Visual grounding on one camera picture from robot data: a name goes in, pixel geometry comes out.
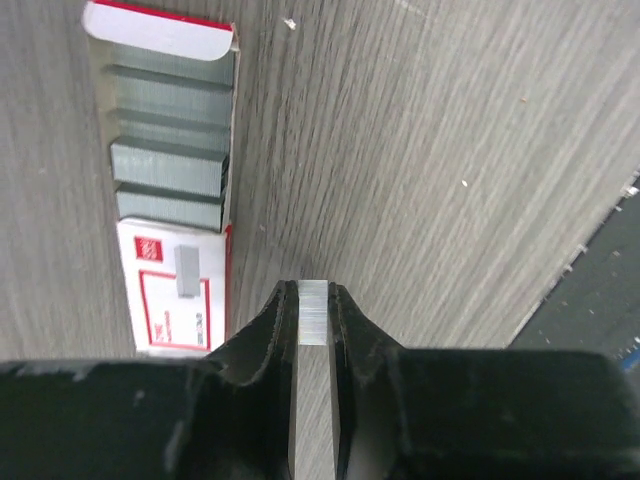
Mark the red white staple box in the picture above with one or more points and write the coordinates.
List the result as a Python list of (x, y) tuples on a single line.
[(166, 93)]

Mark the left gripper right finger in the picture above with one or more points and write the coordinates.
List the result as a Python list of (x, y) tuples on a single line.
[(416, 413)]

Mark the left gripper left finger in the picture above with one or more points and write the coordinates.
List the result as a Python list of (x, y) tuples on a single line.
[(227, 415)]

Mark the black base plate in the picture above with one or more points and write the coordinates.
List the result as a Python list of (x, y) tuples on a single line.
[(594, 306)]

